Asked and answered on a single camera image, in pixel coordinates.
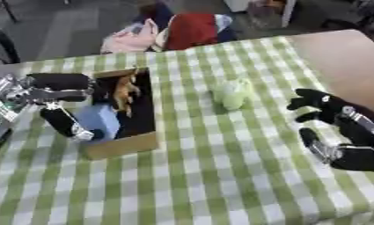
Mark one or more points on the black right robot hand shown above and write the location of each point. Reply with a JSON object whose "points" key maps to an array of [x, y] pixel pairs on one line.
{"points": [[359, 132]]}

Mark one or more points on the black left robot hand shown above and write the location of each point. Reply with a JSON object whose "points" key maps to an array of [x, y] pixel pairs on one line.
{"points": [[61, 82]]}

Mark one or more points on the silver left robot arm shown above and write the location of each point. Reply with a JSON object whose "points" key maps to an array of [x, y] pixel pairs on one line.
{"points": [[2, 105]]}

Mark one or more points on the tan cardboard box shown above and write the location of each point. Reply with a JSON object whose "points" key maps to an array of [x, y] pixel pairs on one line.
{"points": [[124, 117]]}

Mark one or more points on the light blue block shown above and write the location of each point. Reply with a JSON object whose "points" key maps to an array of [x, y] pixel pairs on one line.
{"points": [[100, 120]]}

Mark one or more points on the orange toy animal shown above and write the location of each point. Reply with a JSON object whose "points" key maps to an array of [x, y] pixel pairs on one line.
{"points": [[124, 92]]}

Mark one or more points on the black chair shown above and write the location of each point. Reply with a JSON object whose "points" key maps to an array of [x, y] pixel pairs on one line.
{"points": [[4, 44]]}

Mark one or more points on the pink bag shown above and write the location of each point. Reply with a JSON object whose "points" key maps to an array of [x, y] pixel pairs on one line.
{"points": [[130, 38]]}

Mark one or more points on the pale green soft toy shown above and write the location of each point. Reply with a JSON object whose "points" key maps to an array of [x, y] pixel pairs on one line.
{"points": [[232, 93]]}

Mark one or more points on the white furniture frame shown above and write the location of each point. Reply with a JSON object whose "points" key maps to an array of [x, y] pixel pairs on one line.
{"points": [[269, 11]]}

